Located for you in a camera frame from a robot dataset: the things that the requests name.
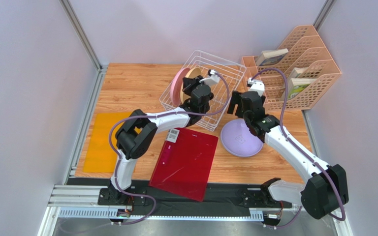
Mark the aluminium corner post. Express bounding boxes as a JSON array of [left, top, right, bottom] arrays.
[[59, 0, 103, 71], [313, 0, 336, 31]]

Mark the purple plate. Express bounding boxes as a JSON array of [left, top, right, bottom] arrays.
[[220, 119, 264, 157]]

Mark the right aluminium corner post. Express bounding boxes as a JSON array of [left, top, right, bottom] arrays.
[[313, 0, 336, 31]]

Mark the green book in rack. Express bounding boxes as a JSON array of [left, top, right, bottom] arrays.
[[280, 78, 316, 101]]

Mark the yellow plate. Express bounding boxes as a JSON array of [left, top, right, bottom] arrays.
[[180, 67, 201, 104]]

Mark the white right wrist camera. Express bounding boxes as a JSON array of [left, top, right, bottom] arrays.
[[247, 77, 265, 96]]

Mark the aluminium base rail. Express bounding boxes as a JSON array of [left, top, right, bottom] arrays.
[[38, 184, 353, 236]]

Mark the middle white book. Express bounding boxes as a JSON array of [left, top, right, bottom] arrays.
[[287, 67, 308, 85]]

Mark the upper book in rack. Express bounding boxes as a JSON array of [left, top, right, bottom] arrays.
[[255, 48, 289, 66]]

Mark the black base mat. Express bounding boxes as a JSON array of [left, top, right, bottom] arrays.
[[66, 177, 292, 217]]

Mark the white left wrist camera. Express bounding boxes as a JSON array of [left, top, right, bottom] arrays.
[[200, 69, 221, 87]]

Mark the red folder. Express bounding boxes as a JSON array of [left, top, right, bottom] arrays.
[[149, 128, 218, 202]]

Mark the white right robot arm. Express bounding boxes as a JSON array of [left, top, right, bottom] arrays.
[[227, 90, 349, 221]]

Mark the orange folder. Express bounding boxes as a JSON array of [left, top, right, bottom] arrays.
[[83, 112, 131, 173]]

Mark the pink file rack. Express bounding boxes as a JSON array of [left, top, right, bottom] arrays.
[[257, 25, 341, 111]]

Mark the left aluminium corner post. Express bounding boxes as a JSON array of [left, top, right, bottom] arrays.
[[59, 0, 103, 71]]

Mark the white wire dish rack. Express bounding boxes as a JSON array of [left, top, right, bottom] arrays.
[[159, 49, 247, 132]]

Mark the pink plate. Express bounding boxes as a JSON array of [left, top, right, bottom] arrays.
[[169, 67, 190, 106]]

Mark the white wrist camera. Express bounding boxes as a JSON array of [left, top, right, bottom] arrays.
[[247, 77, 265, 96], [200, 69, 221, 87]]

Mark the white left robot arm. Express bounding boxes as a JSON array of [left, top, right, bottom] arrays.
[[108, 70, 223, 195]]

